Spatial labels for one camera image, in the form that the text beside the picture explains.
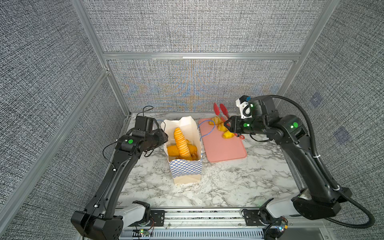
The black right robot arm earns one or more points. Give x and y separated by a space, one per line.
319 199

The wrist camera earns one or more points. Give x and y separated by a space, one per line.
145 124
257 106

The long twisted bread stick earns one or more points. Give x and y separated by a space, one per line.
182 145

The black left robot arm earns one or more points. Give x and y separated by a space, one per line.
114 180

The pink plastic tray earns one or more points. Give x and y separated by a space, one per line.
217 148

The red silicone kitchen tongs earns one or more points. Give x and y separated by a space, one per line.
221 112

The checkered paper bread bag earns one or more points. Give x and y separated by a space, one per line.
184 171

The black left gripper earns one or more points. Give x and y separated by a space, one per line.
162 137

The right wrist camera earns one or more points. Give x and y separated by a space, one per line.
257 106

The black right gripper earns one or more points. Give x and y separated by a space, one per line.
235 124

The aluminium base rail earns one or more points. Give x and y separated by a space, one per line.
140 222

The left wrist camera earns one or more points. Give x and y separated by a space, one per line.
145 124

